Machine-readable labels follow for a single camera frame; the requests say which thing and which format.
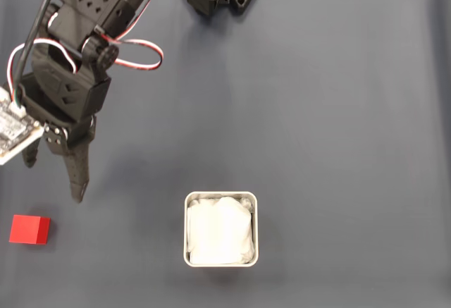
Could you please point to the white crumpled tissue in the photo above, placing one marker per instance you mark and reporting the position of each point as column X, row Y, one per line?
column 220, row 230

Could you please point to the white square metal box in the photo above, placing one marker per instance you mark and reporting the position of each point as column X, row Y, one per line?
column 185, row 230

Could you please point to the red cube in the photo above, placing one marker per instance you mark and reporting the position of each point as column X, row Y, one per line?
column 28, row 229

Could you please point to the white camera circuit board module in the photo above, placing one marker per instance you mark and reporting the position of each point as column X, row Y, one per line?
column 10, row 132

